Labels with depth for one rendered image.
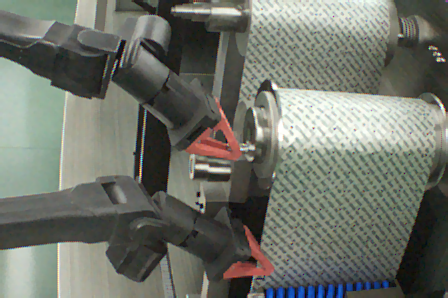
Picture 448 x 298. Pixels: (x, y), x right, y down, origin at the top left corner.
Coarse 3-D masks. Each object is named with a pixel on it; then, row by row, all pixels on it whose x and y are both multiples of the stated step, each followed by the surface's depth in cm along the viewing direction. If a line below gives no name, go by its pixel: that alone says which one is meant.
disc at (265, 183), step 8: (264, 88) 98; (272, 88) 94; (256, 96) 102; (272, 96) 94; (280, 104) 91; (280, 112) 91; (280, 120) 91; (280, 128) 90; (280, 136) 90; (280, 144) 91; (280, 152) 91; (272, 168) 93; (256, 176) 101; (272, 176) 93; (264, 184) 96; (272, 184) 94
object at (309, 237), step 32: (288, 192) 95; (320, 192) 96; (352, 192) 97; (384, 192) 98; (416, 192) 99; (288, 224) 98; (320, 224) 99; (352, 224) 100; (384, 224) 101; (288, 256) 101; (320, 256) 102; (352, 256) 103; (384, 256) 105; (256, 288) 103
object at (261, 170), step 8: (264, 96) 96; (256, 104) 100; (264, 104) 96; (272, 104) 93; (272, 112) 93; (432, 112) 99; (272, 120) 92; (272, 128) 92; (440, 128) 98; (272, 136) 92; (440, 136) 97; (272, 144) 92; (440, 144) 97; (272, 152) 92; (440, 152) 97; (264, 160) 95; (272, 160) 93; (256, 168) 99; (264, 168) 95; (432, 168) 99; (264, 176) 96
